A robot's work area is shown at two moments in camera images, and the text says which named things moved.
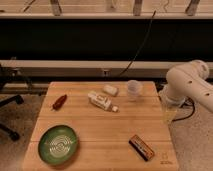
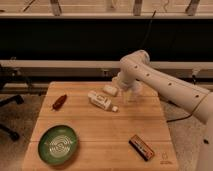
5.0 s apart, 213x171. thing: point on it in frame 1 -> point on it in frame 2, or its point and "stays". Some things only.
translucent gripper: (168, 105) -> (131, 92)
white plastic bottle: (102, 101) stays
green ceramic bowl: (58, 145) stays
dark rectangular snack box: (142, 148) stays
